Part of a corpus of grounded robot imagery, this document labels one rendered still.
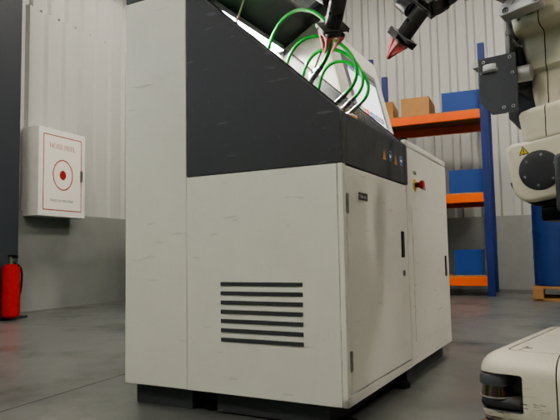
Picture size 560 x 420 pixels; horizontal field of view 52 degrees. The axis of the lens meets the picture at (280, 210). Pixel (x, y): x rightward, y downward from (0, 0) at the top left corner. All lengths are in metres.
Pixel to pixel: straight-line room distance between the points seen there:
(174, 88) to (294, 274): 0.80
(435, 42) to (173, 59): 7.18
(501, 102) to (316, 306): 0.78
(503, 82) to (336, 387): 0.97
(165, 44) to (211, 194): 0.59
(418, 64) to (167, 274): 7.35
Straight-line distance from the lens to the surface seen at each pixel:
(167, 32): 2.21
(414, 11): 2.16
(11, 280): 5.45
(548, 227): 6.64
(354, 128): 1.86
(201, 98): 2.04
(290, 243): 1.79
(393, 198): 2.19
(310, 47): 2.69
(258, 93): 1.91
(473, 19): 9.09
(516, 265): 8.43
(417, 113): 7.56
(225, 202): 1.92
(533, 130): 1.66
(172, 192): 2.05
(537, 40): 1.75
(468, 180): 7.34
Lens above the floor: 0.52
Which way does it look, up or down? 4 degrees up
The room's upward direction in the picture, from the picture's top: 1 degrees counter-clockwise
